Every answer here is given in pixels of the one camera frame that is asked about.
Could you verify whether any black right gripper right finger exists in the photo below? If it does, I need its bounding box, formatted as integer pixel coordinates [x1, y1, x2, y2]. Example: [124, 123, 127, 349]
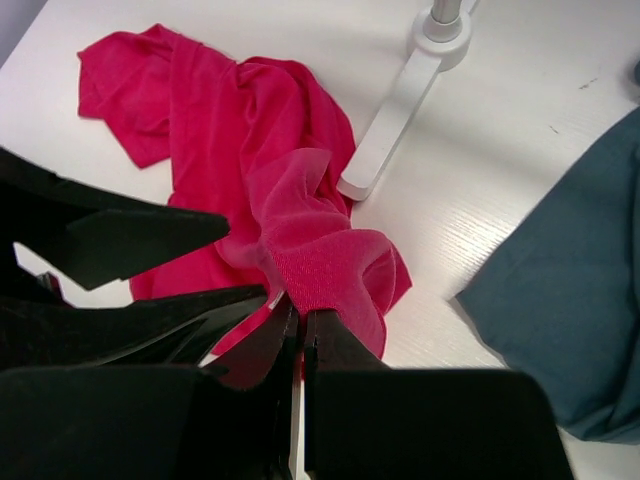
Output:
[304, 310, 574, 480]

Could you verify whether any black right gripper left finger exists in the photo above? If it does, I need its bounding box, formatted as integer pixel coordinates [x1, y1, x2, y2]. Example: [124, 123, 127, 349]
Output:
[1, 302, 299, 479]

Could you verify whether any red t shirt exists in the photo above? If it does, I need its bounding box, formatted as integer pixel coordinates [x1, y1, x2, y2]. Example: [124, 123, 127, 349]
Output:
[78, 25, 411, 355]

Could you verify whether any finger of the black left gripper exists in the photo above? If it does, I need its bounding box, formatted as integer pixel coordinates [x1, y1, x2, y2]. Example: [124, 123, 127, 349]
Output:
[1, 150, 230, 290]
[1, 285, 267, 370]

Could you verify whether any dark teal t shirt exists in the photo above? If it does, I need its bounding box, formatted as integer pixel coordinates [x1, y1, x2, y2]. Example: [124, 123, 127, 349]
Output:
[455, 111, 639, 445]

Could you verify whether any white clothes rack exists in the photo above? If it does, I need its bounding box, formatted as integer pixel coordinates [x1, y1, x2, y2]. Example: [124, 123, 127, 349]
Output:
[338, 0, 477, 201]

